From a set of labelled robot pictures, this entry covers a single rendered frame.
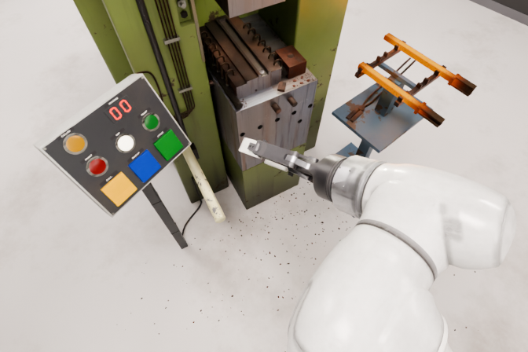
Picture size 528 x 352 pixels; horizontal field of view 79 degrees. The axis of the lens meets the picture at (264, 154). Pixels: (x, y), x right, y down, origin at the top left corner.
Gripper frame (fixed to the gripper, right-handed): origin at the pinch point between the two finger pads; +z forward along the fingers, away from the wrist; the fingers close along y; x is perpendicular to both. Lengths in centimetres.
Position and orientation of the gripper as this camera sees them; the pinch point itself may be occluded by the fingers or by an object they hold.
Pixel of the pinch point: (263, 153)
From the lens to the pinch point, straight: 65.1
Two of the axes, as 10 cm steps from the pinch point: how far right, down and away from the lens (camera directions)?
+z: -6.3, -2.1, 7.5
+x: -4.0, 9.1, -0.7
